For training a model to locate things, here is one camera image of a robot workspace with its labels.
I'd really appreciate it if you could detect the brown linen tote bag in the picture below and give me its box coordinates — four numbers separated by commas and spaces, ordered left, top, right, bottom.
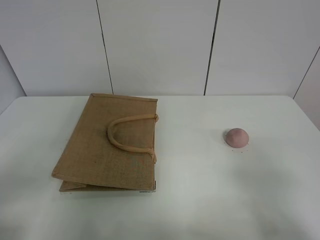
51, 93, 159, 192

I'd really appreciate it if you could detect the pink peach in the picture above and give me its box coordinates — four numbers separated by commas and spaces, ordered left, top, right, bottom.
223, 128, 250, 149

